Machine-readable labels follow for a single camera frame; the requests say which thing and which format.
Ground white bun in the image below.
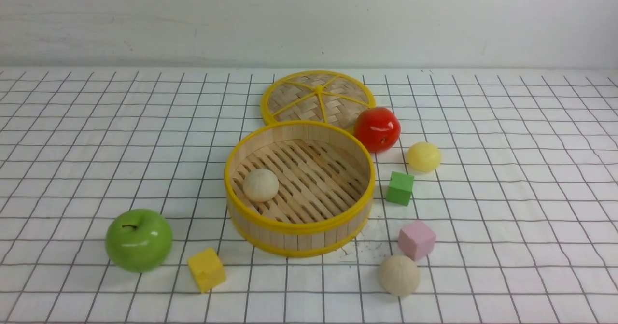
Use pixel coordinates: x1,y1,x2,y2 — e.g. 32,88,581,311
242,169,280,202

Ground yellow bun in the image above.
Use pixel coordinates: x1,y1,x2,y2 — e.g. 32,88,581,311
406,142,442,173

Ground beige bun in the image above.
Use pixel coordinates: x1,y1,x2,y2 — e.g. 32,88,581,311
378,255,421,297

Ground bamboo steamer tray yellow rims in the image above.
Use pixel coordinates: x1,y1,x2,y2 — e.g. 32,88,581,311
224,121,376,257

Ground woven bamboo steamer lid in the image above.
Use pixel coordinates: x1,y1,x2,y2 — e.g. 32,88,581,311
260,70,377,131

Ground red tomato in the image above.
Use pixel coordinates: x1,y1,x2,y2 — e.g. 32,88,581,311
353,108,401,153

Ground green foam cube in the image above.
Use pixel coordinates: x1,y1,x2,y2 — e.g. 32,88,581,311
385,171,414,207

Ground pink foam cube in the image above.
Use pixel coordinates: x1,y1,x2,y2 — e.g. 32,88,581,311
397,220,436,262

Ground yellow foam cube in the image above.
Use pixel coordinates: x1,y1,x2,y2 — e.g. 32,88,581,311
187,248,226,293

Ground green apple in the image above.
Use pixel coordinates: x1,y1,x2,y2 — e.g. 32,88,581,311
105,208,173,273

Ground white grid tablecloth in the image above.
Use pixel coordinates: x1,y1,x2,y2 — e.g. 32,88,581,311
0,67,618,324

